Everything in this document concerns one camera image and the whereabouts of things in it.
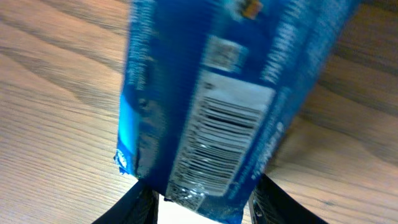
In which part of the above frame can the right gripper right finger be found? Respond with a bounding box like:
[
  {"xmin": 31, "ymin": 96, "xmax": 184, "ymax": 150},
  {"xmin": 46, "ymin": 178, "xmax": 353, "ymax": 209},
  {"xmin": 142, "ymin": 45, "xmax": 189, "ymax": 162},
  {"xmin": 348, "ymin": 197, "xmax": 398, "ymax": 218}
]
[{"xmin": 248, "ymin": 174, "xmax": 327, "ymax": 224}]

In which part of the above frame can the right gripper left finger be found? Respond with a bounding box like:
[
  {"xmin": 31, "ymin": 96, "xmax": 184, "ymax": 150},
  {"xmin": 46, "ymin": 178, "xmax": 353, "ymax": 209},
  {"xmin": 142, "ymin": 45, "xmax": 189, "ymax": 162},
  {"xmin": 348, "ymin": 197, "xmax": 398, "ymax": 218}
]
[{"xmin": 93, "ymin": 181, "xmax": 159, "ymax": 224}]

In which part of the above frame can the blue Oreo cookie pack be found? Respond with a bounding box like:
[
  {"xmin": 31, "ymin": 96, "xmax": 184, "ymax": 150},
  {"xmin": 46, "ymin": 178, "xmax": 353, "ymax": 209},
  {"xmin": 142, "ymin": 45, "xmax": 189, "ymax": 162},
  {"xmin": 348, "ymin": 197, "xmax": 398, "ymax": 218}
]
[{"xmin": 114, "ymin": 0, "xmax": 358, "ymax": 223}]

